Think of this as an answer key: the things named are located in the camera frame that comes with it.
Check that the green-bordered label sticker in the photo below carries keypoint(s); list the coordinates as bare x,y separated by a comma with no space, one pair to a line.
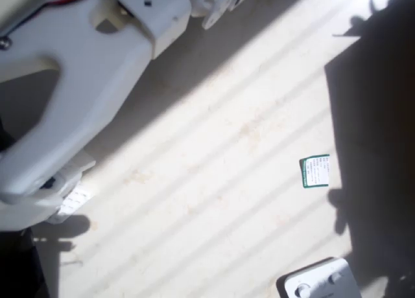
316,171

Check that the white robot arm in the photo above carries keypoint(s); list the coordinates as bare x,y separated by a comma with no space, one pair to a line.
81,68

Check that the white device with knobs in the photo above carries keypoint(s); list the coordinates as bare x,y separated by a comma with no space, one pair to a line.
324,278

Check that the white perforated base plate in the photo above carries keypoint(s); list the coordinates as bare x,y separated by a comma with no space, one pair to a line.
74,201

